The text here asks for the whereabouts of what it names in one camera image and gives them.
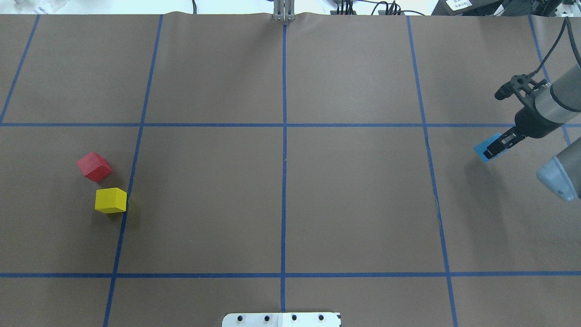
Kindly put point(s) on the red cube block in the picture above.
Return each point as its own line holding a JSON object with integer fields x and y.
{"x": 94, "y": 167}

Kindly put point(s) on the yellow cube block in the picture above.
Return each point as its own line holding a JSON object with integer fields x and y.
{"x": 110, "y": 200}

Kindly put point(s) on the blue cube block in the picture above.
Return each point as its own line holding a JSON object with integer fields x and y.
{"x": 482, "y": 149}

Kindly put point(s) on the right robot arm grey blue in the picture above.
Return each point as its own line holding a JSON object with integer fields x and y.
{"x": 546, "y": 108}

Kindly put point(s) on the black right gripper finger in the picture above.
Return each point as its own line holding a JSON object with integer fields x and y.
{"x": 507, "y": 141}

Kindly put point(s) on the white camera pole with base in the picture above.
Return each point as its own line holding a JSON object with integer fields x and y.
{"x": 282, "y": 319}

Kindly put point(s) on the aluminium frame post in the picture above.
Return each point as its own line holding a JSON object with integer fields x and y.
{"x": 283, "y": 10}

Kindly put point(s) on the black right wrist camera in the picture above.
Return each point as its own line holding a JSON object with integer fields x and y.
{"x": 523, "y": 86}

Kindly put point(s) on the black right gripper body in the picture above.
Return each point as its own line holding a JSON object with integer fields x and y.
{"x": 530, "y": 126}

